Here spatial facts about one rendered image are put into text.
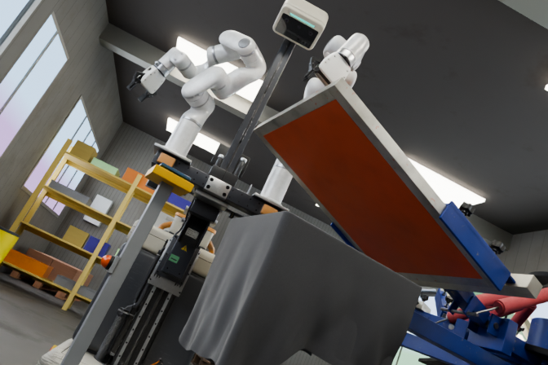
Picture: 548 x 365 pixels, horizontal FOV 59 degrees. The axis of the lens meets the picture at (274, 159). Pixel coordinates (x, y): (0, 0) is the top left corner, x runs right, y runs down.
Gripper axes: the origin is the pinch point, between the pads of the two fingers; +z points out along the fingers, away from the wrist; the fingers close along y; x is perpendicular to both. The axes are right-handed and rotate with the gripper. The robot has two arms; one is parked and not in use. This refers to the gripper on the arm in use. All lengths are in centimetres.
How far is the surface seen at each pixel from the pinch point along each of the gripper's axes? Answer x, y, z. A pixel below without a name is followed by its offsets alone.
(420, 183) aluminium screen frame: 28.4, -36.0, 13.9
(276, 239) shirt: 20, -16, 54
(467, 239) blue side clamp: 29, -58, 15
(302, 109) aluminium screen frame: 7.4, -0.2, 14.1
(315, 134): 4.0, -9.7, 14.3
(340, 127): 17.5, -10.5, 14.5
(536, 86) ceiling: -129, -157, -262
